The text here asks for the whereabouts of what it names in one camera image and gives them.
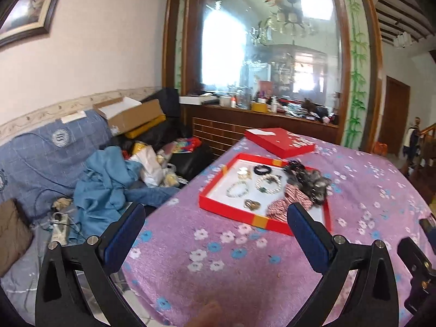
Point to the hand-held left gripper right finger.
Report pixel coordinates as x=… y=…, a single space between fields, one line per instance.
x=308 y=238

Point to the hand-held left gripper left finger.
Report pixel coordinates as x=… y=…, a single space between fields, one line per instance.
x=126 y=235

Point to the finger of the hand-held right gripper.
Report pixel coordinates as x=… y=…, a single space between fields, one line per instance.
x=410 y=253
x=428 y=226

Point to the plaid fabric scrunchie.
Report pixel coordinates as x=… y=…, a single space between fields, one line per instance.
x=282 y=207

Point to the grey shell hair claw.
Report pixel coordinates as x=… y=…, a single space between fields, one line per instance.
x=316 y=185

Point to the leopard print hair clip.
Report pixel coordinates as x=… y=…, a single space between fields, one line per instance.
x=293 y=165

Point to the red box tray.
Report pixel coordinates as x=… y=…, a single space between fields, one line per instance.
x=221 y=194

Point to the blue clothes pile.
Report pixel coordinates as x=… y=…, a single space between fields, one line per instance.
x=102 y=184

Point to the wooden stair railing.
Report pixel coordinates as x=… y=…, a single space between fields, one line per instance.
x=422 y=163

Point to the white plastic bags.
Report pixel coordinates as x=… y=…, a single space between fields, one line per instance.
x=150 y=167

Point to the purple floral blanket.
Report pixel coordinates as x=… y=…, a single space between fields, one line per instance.
x=204 y=262

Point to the hanging dark white jacket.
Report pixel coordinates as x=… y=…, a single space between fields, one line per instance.
x=414 y=139

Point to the white gold hair ornament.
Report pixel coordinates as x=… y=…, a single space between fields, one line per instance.
x=243 y=173

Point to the orange bag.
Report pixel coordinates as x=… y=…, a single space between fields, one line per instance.
x=379 y=148

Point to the red box lid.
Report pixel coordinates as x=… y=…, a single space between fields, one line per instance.
x=279 y=141

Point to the colourful cloth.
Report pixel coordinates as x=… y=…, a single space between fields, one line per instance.
x=185 y=144

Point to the flat yellow box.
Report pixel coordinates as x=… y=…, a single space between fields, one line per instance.
x=146 y=127

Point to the brown cushion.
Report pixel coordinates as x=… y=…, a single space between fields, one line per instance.
x=13 y=235

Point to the wooden door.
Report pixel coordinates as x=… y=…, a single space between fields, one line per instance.
x=393 y=115

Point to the blue sofa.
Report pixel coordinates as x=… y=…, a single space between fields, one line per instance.
x=34 y=160

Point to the open cardboard box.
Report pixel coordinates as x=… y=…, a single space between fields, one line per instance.
x=133 y=115

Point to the dark brown fluffy object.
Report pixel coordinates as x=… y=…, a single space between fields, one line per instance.
x=311 y=107

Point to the white bottle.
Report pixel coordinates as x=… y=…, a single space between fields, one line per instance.
x=274 y=105

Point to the black sofa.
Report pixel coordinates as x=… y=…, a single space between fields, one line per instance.
x=167 y=102

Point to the small yellow box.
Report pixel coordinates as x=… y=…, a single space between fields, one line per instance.
x=259 y=107

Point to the wooden cabinet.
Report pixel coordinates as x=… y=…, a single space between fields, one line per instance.
x=221 y=126

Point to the white flat box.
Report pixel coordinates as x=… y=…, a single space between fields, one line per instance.
x=197 y=99

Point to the white jar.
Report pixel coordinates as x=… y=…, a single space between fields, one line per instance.
x=225 y=101

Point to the ceiling lamp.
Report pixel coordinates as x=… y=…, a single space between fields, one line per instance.
x=403 y=39

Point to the wooden framed glass partition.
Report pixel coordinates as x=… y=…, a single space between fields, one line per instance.
x=231 y=41

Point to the framed painting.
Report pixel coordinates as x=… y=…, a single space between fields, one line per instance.
x=27 y=3

